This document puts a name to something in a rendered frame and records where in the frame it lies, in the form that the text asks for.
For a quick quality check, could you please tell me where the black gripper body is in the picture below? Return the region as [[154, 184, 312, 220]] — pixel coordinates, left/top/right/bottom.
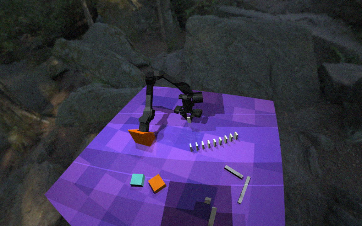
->
[[174, 102, 202, 118]]

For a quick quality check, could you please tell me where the teal rectangular block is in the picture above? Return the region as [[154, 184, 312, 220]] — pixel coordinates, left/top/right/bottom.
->
[[130, 174, 145, 187]]

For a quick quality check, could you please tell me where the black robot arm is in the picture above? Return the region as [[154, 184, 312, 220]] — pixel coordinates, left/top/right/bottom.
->
[[137, 70, 203, 132]]

